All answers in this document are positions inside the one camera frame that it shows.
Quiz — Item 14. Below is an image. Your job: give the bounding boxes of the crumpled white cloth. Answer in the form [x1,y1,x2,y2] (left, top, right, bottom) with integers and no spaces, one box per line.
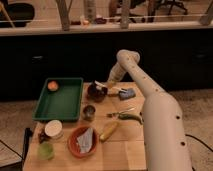
[77,128,93,154]

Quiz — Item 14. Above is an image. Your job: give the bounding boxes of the green plastic tray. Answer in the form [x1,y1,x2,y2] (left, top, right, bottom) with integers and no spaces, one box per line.
[33,77,83,122]

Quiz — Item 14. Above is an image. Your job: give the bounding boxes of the white lidded jar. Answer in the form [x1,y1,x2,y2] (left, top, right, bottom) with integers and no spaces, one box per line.
[44,120,63,139]

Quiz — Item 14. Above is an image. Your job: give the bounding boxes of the small metal cup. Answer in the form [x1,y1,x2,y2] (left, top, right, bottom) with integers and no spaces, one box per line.
[83,105,96,121]

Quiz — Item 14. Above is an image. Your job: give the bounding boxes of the dark brown small object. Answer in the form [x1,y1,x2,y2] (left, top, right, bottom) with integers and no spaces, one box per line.
[38,130,47,143]

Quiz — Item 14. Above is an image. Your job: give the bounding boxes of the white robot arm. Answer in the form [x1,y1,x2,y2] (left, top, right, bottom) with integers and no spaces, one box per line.
[107,49,193,171]

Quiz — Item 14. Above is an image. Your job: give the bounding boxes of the orange fruit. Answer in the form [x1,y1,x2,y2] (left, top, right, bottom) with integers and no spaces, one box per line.
[47,81,59,91]

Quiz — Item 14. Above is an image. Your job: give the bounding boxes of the purple bowl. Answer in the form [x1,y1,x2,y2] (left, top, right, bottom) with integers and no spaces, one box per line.
[87,83,108,102]

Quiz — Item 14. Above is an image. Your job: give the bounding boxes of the green plastic cup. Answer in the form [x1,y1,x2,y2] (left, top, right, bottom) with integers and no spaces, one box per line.
[37,142,54,160]

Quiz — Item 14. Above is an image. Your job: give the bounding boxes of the orange bowl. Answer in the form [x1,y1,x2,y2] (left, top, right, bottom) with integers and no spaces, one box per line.
[67,126,98,158]

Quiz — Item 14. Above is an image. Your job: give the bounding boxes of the green chili pepper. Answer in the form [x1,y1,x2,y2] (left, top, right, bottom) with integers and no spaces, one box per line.
[118,114,142,125]

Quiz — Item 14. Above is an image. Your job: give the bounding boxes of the blue sponge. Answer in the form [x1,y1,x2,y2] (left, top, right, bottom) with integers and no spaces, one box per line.
[118,88,136,100]

